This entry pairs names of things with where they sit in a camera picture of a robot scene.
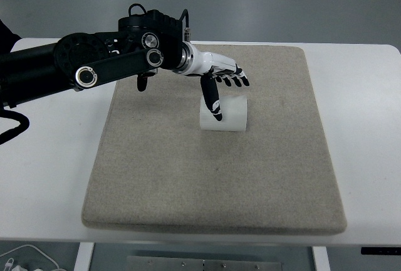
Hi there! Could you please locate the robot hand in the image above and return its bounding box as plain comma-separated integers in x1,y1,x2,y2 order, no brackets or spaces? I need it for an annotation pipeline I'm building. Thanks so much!
187,43,251,123

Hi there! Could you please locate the white ribbed cup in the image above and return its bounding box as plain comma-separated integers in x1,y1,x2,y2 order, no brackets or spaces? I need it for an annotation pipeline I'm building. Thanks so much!
199,94,248,133

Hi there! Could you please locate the beige fabric mat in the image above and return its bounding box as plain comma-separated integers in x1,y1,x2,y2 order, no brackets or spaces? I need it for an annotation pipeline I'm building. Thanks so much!
81,44,348,237

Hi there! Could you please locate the person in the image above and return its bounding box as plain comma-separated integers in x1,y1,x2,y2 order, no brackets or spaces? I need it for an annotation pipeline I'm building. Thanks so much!
0,18,22,55

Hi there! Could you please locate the grey metal plate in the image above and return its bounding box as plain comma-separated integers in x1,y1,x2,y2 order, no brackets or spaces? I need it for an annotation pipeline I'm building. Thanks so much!
127,255,282,271

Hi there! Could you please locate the white table leg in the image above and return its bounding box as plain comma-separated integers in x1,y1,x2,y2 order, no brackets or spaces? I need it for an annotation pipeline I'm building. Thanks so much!
311,245,330,271
74,242,95,271

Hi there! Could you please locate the black table control panel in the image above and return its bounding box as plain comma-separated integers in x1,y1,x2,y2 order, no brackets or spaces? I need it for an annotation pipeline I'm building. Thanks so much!
360,247,401,256

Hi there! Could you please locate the white cable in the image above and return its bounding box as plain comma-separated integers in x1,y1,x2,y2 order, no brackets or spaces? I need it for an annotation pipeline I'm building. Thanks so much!
0,244,63,271

